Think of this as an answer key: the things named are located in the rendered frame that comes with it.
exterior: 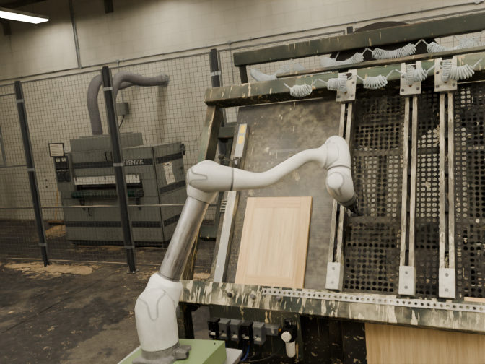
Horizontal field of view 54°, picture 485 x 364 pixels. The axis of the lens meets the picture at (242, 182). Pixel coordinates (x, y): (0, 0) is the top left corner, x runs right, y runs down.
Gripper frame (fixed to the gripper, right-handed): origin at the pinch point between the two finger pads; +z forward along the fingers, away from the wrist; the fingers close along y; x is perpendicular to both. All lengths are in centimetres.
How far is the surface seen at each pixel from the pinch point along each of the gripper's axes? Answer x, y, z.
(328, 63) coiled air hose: 32, 111, 28
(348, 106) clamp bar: 10, 63, 4
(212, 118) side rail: 94, 62, 3
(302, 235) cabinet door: 28.6, -10.3, 6.5
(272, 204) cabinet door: 47.5, 6.6, 6.5
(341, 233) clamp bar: 6.6, -10.5, 1.2
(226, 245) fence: 70, -18, 5
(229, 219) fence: 71, -4, 5
